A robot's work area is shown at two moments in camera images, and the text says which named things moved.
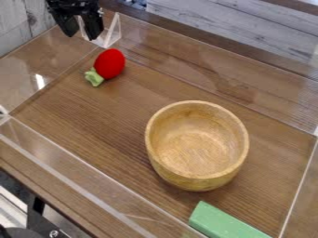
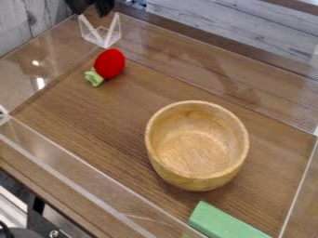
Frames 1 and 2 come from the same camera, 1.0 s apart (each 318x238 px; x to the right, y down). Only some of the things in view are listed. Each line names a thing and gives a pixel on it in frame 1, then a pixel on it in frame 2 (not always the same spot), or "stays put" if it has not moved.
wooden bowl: (198, 144) stays put
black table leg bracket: (38, 221) stays put
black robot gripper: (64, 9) to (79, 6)
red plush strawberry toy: (108, 65) stays put
